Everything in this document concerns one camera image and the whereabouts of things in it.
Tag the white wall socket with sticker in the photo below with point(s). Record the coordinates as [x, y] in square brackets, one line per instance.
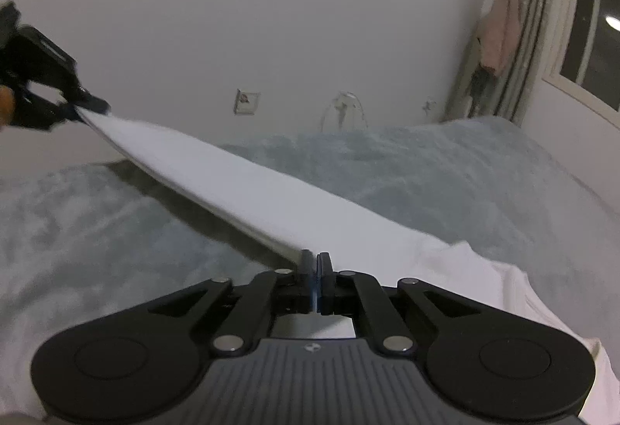
[247, 101]

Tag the grey patterned curtain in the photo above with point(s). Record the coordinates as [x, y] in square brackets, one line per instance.
[523, 18]

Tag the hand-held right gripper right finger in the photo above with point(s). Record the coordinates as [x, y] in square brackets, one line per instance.
[325, 279]

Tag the small white wall plug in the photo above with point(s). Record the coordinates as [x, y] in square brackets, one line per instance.
[428, 107]

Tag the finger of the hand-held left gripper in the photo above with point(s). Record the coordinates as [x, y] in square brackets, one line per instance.
[38, 112]
[48, 62]

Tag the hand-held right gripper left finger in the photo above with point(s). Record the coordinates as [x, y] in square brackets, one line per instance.
[305, 279]

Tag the grey bed blanket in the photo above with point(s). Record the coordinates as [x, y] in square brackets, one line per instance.
[436, 173]

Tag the white sweatshirt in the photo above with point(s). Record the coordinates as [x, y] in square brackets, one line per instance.
[242, 183]

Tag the dark grey hanging garment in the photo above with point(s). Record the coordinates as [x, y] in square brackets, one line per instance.
[482, 83]

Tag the pink hanging garment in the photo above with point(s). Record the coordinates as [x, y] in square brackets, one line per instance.
[501, 32]

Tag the window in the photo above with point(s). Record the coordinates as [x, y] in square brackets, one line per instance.
[591, 28]

